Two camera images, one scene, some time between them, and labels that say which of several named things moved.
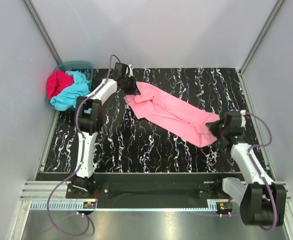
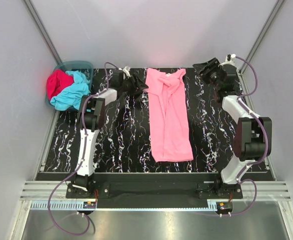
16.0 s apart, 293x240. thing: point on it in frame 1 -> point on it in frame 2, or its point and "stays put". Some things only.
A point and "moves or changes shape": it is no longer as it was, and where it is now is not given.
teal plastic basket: [86, 67] stays put
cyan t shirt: [66, 100] stays put
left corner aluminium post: [34, 14] stays put
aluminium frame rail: [41, 191] stays put
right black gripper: [212, 127] -> [212, 65]
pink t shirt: [188, 125] moves or changes shape
